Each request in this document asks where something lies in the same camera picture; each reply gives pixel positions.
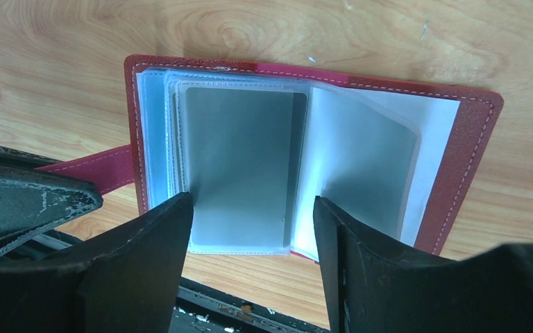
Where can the red leather card holder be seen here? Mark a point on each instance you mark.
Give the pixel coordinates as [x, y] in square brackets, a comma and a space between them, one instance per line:
[397, 155]

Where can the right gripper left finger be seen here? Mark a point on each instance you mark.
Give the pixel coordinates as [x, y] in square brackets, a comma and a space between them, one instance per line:
[124, 280]

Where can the grey card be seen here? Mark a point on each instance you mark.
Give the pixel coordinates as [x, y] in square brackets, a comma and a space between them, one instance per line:
[241, 147]

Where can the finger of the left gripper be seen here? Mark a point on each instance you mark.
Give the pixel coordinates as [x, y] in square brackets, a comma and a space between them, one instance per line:
[33, 202]
[17, 161]

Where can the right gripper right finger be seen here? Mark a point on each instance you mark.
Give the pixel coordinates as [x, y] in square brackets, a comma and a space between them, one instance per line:
[374, 283]

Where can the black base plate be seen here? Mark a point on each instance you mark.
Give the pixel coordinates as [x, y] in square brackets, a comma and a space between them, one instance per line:
[239, 312]

